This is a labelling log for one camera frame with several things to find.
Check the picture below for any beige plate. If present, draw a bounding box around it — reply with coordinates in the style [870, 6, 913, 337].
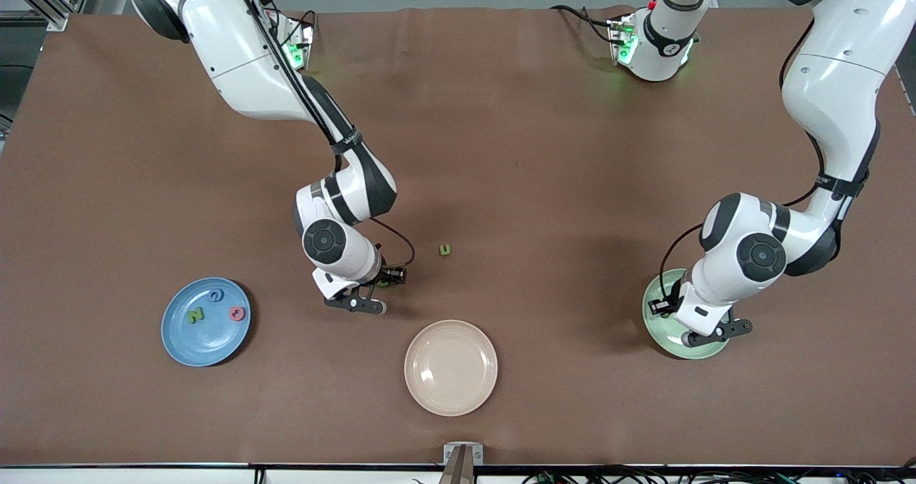
[404, 319, 499, 417]

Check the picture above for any black cable tangle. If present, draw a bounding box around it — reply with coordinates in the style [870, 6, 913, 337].
[521, 465, 916, 484]

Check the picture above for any aluminium frame profile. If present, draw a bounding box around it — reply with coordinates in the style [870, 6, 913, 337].
[887, 62, 916, 116]
[0, 0, 97, 32]

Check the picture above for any green plate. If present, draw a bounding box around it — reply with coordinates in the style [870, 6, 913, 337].
[642, 268, 731, 360]

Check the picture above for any blue plate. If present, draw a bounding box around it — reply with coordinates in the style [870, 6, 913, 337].
[160, 277, 253, 368]

